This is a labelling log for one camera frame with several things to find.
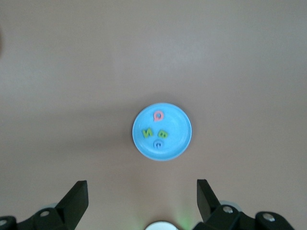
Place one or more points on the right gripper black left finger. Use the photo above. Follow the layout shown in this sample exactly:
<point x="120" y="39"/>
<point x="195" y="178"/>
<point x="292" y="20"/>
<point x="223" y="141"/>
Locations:
<point x="74" y="203"/>

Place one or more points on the blue foam letter C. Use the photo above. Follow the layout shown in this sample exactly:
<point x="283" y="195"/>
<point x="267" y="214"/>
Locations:
<point x="158" y="143"/>

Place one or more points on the green foam letter N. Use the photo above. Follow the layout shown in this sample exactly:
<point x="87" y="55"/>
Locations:
<point x="147" y="133"/>

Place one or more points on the blue plate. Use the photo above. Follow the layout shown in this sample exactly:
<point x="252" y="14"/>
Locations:
<point x="175" y="129"/>

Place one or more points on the pink foam letter Q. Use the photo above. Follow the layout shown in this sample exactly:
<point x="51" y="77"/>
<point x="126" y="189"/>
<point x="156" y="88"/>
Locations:
<point x="158" y="116"/>

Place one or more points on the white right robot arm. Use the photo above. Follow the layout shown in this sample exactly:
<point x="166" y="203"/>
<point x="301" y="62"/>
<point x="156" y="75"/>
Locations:
<point x="160" y="226"/>

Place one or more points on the green foam letter B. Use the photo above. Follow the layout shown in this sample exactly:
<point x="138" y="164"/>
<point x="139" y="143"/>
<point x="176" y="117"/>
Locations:
<point x="163" y="135"/>

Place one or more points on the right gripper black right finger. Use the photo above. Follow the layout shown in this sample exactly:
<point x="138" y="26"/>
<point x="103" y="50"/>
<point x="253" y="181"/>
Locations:
<point x="206" y="198"/>

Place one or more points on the brown table cover sheet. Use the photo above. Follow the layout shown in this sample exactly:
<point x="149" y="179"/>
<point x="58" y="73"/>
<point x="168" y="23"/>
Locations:
<point x="153" y="60"/>

